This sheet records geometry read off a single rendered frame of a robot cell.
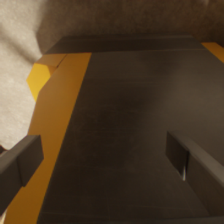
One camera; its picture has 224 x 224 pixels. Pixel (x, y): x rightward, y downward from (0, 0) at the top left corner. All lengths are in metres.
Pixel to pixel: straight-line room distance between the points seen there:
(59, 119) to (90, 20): 0.63
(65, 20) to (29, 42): 0.23
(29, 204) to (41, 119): 0.16
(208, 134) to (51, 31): 0.83
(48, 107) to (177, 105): 0.26
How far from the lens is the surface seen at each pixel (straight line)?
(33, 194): 0.24
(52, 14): 0.92
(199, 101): 0.37
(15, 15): 1.00
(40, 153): 0.17
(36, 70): 0.63
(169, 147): 0.16
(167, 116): 0.31
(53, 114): 0.34
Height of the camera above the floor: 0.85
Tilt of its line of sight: 51 degrees down
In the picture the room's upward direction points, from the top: 173 degrees counter-clockwise
